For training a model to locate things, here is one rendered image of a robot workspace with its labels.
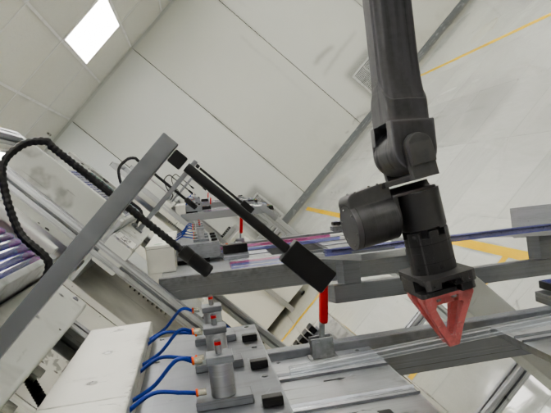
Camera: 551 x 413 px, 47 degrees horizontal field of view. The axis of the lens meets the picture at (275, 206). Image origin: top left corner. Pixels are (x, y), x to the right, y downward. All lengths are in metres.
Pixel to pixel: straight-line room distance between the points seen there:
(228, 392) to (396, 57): 0.46
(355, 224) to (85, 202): 1.10
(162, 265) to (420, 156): 1.17
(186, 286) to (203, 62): 6.89
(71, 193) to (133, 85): 6.67
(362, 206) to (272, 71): 7.72
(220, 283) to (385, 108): 0.95
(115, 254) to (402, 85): 0.98
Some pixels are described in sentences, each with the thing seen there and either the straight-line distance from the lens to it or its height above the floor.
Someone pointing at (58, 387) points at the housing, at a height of 1.28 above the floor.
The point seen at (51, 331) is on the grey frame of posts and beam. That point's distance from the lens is 0.74.
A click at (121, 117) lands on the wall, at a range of 8.35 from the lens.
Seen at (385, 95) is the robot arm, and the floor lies 1.19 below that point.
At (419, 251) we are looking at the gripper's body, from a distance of 0.80.
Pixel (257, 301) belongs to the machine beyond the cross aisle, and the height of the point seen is 0.27.
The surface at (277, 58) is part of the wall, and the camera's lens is 8.49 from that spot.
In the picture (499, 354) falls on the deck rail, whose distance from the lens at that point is 0.99.
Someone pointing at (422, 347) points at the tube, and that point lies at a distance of 0.84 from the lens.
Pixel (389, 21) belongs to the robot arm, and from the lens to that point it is 0.83.
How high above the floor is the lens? 1.31
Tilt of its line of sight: 7 degrees down
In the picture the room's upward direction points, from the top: 50 degrees counter-clockwise
